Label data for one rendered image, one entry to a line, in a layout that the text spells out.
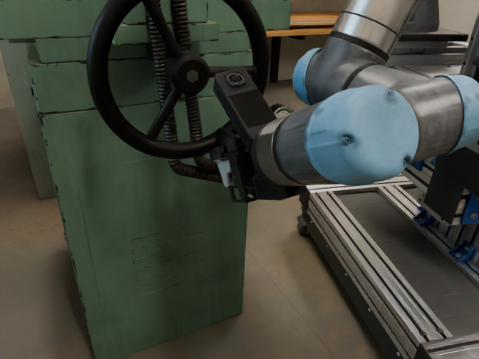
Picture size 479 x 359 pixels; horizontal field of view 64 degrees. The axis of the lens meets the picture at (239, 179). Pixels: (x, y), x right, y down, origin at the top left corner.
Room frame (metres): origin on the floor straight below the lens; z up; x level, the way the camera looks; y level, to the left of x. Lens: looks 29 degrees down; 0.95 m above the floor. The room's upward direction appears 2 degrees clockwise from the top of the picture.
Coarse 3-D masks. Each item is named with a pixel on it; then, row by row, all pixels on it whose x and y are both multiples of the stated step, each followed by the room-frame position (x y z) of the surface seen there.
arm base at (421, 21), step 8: (424, 0) 1.14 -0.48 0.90; (432, 0) 1.14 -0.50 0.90; (416, 8) 1.13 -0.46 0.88; (424, 8) 1.13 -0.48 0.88; (432, 8) 1.14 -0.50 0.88; (416, 16) 1.13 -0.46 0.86; (424, 16) 1.12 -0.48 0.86; (432, 16) 1.13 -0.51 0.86; (408, 24) 1.13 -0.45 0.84; (416, 24) 1.12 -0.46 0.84; (424, 24) 1.12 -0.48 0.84; (432, 24) 1.13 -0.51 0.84
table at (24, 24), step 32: (0, 0) 0.64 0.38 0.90; (32, 0) 0.66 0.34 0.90; (64, 0) 0.68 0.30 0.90; (96, 0) 0.71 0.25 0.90; (256, 0) 0.85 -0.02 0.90; (288, 0) 0.88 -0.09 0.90; (0, 32) 0.63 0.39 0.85; (32, 32) 0.66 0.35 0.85; (64, 32) 0.68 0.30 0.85; (128, 32) 0.63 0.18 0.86; (192, 32) 0.68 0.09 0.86
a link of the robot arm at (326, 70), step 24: (360, 0) 0.46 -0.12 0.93; (384, 0) 0.45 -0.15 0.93; (408, 0) 0.45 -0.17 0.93; (336, 24) 0.47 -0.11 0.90; (360, 24) 0.45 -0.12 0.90; (384, 24) 0.44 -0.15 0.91; (336, 48) 0.45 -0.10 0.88; (360, 48) 0.44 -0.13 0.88; (384, 48) 0.44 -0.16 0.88; (312, 72) 0.46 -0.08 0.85; (336, 72) 0.43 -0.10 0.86; (312, 96) 0.45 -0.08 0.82
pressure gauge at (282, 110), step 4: (276, 104) 0.83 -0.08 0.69; (280, 104) 0.83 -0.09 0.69; (272, 108) 0.82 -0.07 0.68; (276, 108) 0.81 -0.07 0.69; (280, 108) 0.81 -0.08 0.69; (284, 108) 0.82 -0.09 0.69; (288, 108) 0.82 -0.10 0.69; (276, 112) 0.80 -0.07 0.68; (280, 112) 0.81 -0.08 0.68; (284, 112) 0.82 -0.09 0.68; (288, 112) 0.82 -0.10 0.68; (292, 112) 0.82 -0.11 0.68; (276, 116) 0.81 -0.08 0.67; (280, 116) 0.81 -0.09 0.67
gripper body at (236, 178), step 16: (224, 144) 0.45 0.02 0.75; (240, 144) 0.43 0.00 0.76; (256, 144) 0.38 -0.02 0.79; (240, 160) 0.42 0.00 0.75; (256, 160) 0.37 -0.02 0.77; (240, 176) 0.41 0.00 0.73; (256, 176) 0.42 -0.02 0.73; (240, 192) 0.41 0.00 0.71; (256, 192) 0.41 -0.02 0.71; (272, 192) 0.37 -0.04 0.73; (288, 192) 0.37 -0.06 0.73; (304, 192) 0.37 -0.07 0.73
